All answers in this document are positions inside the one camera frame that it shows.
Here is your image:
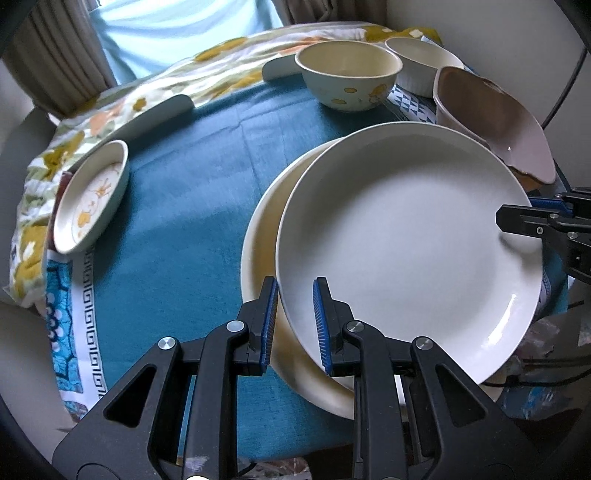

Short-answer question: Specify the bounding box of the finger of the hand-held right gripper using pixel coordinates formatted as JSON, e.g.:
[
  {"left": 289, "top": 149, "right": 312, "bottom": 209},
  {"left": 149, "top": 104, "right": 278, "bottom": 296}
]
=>
[
  {"left": 496, "top": 204, "right": 591, "bottom": 284},
  {"left": 529, "top": 186, "right": 591, "bottom": 217}
]

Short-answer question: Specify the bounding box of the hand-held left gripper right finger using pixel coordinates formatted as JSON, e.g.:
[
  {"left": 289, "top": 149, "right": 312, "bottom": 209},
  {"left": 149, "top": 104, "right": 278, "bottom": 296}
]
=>
[{"left": 313, "top": 277, "right": 541, "bottom": 480}]

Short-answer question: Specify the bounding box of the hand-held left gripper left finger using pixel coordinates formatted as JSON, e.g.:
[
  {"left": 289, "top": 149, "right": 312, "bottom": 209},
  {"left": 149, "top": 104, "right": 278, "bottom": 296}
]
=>
[{"left": 52, "top": 276, "right": 280, "bottom": 480}]

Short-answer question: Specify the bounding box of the large cream plate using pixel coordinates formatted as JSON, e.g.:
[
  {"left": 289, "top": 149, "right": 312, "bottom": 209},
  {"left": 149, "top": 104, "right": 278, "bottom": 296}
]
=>
[{"left": 240, "top": 137, "right": 356, "bottom": 420}]

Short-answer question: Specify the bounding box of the pink irregular plate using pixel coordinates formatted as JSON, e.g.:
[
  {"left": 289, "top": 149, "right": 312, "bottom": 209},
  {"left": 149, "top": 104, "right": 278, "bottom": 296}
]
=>
[{"left": 433, "top": 66, "right": 558, "bottom": 191}]

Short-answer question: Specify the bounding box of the large white plate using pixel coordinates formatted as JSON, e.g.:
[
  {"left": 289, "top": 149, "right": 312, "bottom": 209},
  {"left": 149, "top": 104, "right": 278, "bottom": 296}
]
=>
[{"left": 276, "top": 122, "right": 548, "bottom": 385}]

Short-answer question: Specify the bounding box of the white ribbed bowl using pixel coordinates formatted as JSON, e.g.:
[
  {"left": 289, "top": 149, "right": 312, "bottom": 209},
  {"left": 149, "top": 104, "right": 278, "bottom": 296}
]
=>
[{"left": 385, "top": 37, "right": 465, "bottom": 97}]

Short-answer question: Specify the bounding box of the small yellow-print dish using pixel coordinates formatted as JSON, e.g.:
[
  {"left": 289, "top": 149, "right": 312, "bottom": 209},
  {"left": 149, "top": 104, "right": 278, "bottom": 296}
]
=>
[{"left": 53, "top": 140, "right": 130, "bottom": 254}]

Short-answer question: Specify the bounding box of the cream yellow-print bowl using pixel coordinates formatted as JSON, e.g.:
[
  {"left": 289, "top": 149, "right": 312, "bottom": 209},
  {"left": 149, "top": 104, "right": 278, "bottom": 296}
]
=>
[{"left": 294, "top": 40, "right": 403, "bottom": 113}]

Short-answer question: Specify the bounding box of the teal tablecloth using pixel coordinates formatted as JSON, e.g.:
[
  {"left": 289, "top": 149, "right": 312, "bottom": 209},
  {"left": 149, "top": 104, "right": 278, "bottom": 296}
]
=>
[{"left": 85, "top": 83, "right": 568, "bottom": 462}]

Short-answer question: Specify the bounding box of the blue patterned white cloth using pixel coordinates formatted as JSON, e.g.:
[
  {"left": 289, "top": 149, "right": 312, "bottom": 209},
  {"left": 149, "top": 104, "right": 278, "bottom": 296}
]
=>
[{"left": 44, "top": 251, "right": 109, "bottom": 416}]

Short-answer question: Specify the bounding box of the grey curved edge guard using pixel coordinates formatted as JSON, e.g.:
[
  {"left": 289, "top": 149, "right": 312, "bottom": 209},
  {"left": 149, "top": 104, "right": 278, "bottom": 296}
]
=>
[
  {"left": 90, "top": 95, "right": 195, "bottom": 160},
  {"left": 262, "top": 48, "right": 305, "bottom": 83}
]

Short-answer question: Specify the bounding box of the floral blanket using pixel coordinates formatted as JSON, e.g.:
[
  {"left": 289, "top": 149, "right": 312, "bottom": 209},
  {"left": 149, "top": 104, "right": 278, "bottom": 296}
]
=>
[{"left": 4, "top": 25, "right": 441, "bottom": 308}]

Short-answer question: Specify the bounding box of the beige curtain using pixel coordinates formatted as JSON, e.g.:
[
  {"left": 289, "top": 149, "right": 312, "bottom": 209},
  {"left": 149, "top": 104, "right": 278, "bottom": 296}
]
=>
[
  {"left": 14, "top": 0, "right": 118, "bottom": 116},
  {"left": 272, "top": 0, "right": 389, "bottom": 25}
]

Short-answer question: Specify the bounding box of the black cable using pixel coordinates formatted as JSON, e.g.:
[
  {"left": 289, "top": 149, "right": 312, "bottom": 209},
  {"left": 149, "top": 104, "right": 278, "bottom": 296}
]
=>
[{"left": 485, "top": 342, "right": 591, "bottom": 388}]

